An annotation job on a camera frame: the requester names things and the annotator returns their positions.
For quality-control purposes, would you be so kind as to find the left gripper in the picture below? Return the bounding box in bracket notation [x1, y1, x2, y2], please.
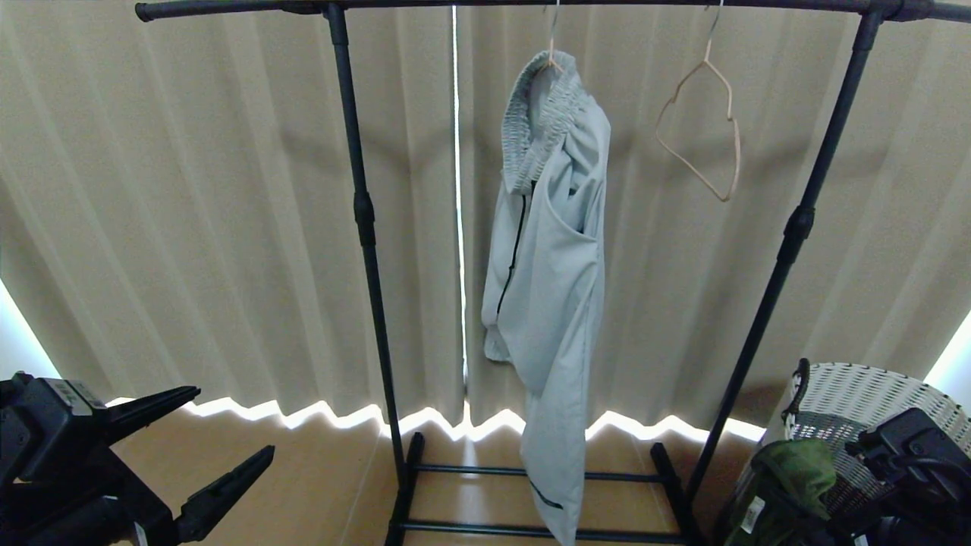
[0, 372, 275, 546]

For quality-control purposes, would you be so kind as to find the pink clothes hanger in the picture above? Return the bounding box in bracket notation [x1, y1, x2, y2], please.
[655, 0, 741, 203]
[540, 0, 566, 77]

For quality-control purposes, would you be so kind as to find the green printed shirt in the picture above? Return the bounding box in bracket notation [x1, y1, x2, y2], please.
[724, 438, 837, 546]

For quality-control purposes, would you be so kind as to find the black clothes rack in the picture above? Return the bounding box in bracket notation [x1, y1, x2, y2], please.
[135, 0, 971, 546]

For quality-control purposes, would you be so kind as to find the white laundry basket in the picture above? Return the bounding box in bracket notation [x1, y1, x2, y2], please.
[713, 360, 971, 546]

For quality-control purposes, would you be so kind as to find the beige curtain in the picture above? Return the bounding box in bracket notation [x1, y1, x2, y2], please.
[0, 0, 971, 448]

